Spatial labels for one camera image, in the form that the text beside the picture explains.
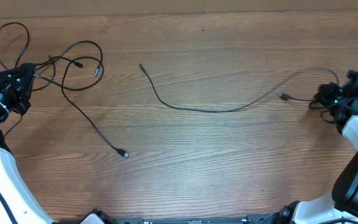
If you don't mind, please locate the black USB cable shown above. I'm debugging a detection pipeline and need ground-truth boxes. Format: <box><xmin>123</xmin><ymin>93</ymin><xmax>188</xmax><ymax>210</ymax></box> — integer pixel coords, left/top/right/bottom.
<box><xmin>0</xmin><ymin>22</ymin><xmax>104</xmax><ymax>92</ymax></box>
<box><xmin>138</xmin><ymin>62</ymin><xmax>340</xmax><ymax>113</ymax></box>
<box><xmin>32</xmin><ymin>55</ymin><xmax>130</xmax><ymax>159</ymax></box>

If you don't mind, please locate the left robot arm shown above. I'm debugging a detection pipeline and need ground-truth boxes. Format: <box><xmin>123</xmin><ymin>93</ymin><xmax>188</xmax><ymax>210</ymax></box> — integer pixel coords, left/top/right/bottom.
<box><xmin>0</xmin><ymin>63</ymin><xmax>54</xmax><ymax>223</ymax></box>

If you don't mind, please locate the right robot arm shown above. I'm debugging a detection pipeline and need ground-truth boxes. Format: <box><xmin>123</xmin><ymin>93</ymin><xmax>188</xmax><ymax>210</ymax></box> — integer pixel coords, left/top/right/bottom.
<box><xmin>274</xmin><ymin>70</ymin><xmax>358</xmax><ymax>223</ymax></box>

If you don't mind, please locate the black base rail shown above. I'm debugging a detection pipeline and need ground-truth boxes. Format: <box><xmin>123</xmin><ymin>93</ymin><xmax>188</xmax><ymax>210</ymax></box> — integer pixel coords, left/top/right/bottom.
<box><xmin>79</xmin><ymin>208</ymin><xmax>298</xmax><ymax>224</ymax></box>

